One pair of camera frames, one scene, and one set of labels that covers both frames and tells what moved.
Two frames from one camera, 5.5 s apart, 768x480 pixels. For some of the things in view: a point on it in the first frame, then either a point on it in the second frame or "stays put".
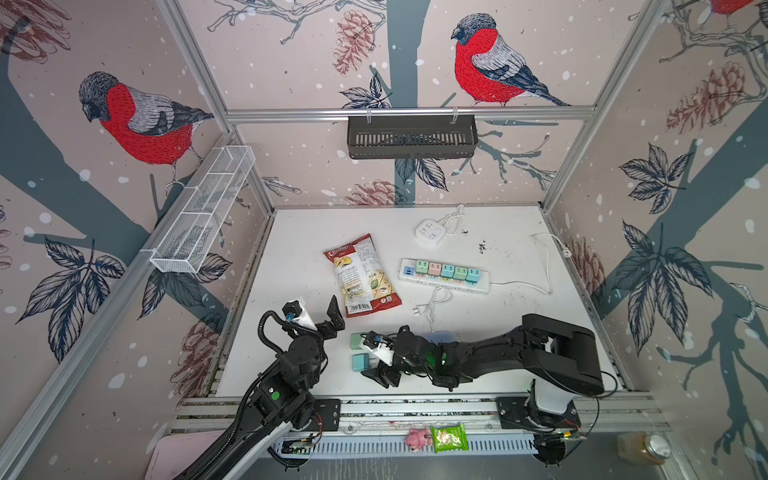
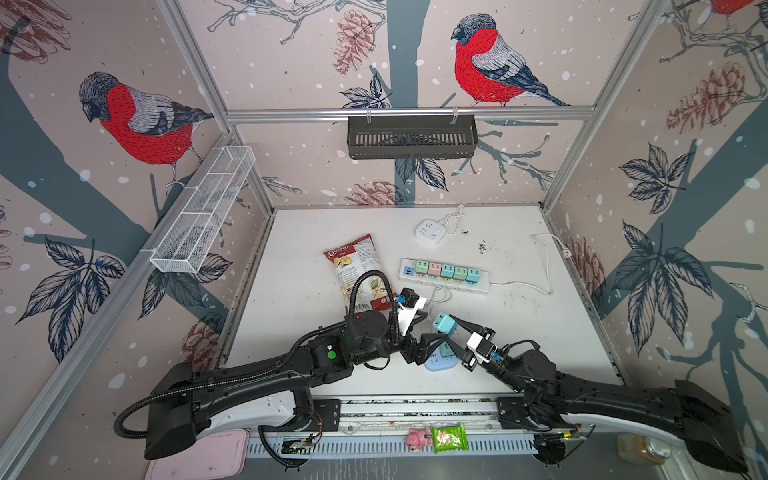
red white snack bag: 363,282 stays put
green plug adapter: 421,267 stays put
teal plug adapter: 473,275 stays put
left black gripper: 329,332 -> 419,352
